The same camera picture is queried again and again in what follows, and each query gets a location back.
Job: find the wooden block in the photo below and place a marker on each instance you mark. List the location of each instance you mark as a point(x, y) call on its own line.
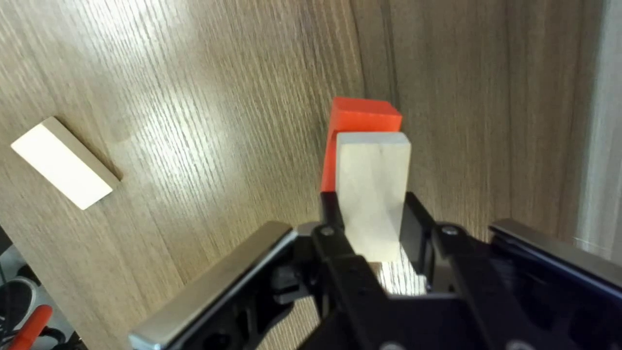
point(62, 162)
point(373, 188)

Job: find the orange notched block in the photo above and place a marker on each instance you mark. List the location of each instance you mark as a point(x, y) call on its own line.
point(363, 118)

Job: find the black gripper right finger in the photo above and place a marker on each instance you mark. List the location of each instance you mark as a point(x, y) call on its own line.
point(557, 254)

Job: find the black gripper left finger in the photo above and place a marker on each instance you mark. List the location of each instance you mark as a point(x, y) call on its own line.
point(215, 293)

